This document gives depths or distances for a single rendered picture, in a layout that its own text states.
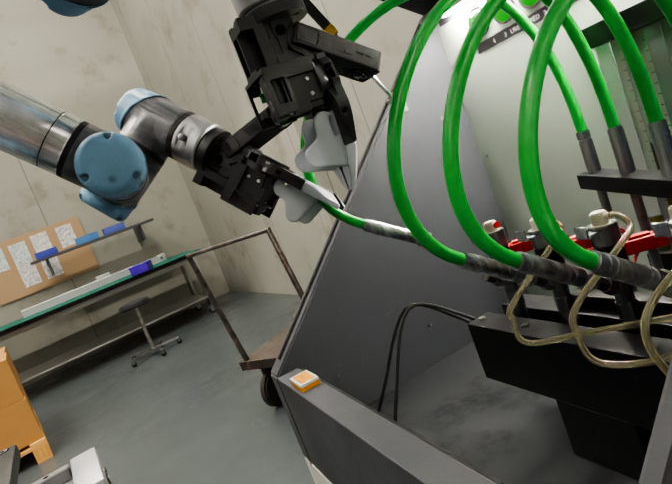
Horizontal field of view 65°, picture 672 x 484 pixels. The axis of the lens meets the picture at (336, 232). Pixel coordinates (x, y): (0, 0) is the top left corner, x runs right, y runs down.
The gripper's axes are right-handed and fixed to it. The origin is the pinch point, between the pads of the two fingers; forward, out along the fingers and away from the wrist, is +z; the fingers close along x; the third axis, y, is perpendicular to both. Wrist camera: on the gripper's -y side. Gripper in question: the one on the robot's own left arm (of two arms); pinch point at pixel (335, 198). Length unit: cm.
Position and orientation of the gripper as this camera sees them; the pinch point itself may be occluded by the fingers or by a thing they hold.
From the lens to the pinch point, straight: 72.6
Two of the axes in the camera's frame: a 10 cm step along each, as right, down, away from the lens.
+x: -2.5, -0.3, -9.7
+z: 8.6, 4.6, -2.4
